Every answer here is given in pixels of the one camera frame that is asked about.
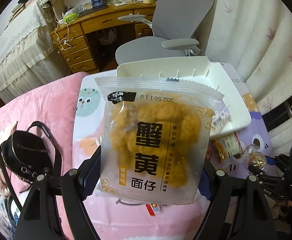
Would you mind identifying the mixed nuts clear packet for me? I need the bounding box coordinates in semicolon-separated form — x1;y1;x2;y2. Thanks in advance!
243;144;267;170

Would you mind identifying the orange dried fruit packet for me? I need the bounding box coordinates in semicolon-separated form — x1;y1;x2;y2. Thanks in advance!
212;140;228;163

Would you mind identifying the purple print cracker bag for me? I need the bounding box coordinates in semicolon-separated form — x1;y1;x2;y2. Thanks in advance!
210;101;231;137

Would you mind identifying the crab roe noodle snack bag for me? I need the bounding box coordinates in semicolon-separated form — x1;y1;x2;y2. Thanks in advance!
96;76;217;205

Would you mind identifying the cartoon printed play mat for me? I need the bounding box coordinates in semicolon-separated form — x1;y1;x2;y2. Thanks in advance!
71;62;277;240

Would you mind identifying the red strip snack packet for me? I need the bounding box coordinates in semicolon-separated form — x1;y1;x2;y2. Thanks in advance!
145;203;167;217

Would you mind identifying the black leather handbag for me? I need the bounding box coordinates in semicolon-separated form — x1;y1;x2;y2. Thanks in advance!
0;128;62;196

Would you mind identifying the pink bed cover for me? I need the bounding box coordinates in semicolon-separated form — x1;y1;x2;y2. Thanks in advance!
0;71;89;240

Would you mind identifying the white plastic storage bin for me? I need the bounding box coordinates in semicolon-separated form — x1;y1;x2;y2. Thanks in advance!
117;56;251;139

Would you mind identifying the lace covered furniture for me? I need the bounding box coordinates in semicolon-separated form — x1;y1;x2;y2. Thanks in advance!
0;2;71;103

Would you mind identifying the wooden desk with drawers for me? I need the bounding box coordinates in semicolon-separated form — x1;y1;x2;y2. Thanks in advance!
51;3;156;74

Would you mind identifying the green tissue pack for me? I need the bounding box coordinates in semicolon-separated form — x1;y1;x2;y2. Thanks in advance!
63;13;78;24

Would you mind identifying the grey office chair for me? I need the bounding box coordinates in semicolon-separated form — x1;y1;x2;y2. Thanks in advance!
115;0;214;65

